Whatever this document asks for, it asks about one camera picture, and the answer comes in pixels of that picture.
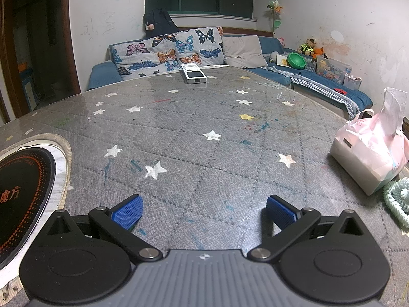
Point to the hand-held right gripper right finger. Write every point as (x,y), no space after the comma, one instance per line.
(281,212)

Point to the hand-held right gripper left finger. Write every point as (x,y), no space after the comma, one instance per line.
(127,212)

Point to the grey starred desktop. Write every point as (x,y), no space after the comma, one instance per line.
(204,108)

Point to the pink tissue pack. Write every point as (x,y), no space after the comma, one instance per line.
(367,153)

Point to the black round induction cooker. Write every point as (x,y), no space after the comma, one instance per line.
(22,182)

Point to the small red toy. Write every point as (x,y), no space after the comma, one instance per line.
(340,91)

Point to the blue sofa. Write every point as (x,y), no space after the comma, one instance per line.
(102,73)

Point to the small white container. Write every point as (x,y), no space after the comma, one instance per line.
(351,83)

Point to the clear plastic storage box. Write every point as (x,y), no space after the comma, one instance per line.
(332,70)

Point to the white picture card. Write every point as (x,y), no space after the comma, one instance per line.
(282,60)

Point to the green plastic bowl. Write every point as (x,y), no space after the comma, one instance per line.
(295,61)

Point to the white remote control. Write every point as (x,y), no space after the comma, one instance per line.
(193,74)

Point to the orange plush toy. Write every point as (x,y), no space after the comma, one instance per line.
(319,52)

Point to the grey pillow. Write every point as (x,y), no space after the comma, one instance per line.
(244,51)

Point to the butterfly pattern cushion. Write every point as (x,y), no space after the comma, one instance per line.
(166,51)

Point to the brown teddy bear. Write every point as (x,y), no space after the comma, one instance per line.
(307,47)

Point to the pink plush toy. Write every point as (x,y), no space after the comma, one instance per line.
(281,42)

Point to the dark jacket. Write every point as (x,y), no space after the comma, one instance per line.
(158,22)

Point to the wooden door frame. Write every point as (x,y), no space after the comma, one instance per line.
(72,54)

